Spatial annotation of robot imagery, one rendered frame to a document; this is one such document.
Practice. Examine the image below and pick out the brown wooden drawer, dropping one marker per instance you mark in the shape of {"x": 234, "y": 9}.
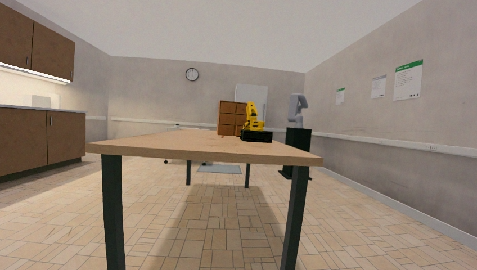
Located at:
{"x": 241, "y": 108}
{"x": 227, "y": 118}
{"x": 226, "y": 129}
{"x": 227, "y": 107}
{"x": 237, "y": 130}
{"x": 241, "y": 119}

